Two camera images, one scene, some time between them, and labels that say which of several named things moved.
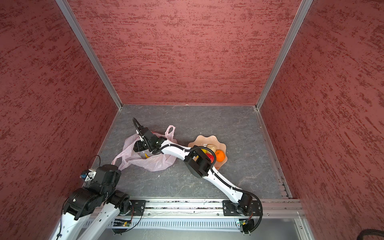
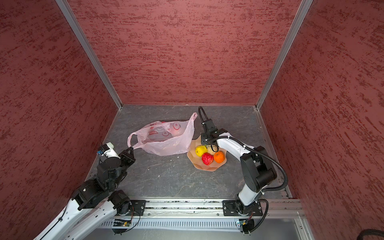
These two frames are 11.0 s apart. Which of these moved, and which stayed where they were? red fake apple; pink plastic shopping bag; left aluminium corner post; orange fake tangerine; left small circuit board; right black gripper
Moved: pink plastic shopping bag; right black gripper
Stayed: red fake apple; left aluminium corner post; orange fake tangerine; left small circuit board
